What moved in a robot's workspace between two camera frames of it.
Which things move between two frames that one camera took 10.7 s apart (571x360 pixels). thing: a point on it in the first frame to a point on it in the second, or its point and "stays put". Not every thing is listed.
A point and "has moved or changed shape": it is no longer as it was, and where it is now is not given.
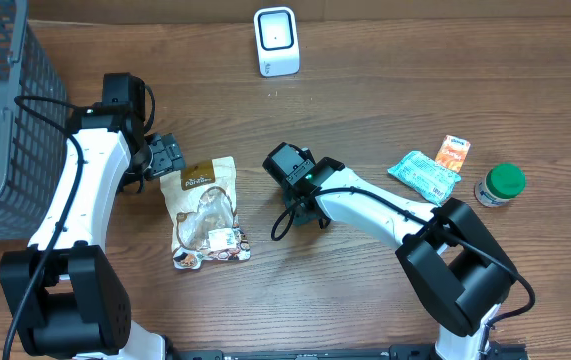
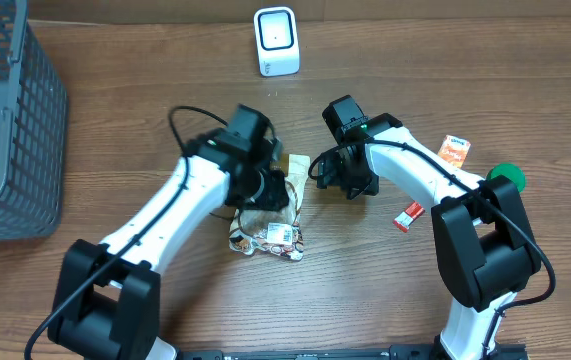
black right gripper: x=300 y=206 to x=343 y=177
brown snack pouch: x=201 y=203 has moved or changed shape
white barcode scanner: x=277 y=41 stays put
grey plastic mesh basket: x=15 y=153 stays put
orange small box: x=452 y=153 stays put
